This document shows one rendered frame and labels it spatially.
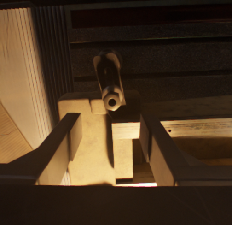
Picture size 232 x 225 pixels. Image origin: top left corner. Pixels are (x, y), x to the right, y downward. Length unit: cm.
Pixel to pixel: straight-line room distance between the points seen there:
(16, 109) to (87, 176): 35
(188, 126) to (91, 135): 21
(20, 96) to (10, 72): 8
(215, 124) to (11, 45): 58
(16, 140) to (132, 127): 45
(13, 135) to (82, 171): 31
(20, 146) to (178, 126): 52
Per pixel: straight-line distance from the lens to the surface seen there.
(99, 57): 29
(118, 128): 30
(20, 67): 61
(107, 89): 27
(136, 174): 39
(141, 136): 15
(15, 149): 64
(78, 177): 45
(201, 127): 34
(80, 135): 16
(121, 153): 34
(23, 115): 65
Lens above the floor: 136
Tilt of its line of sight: 72 degrees down
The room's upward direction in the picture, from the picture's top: 178 degrees clockwise
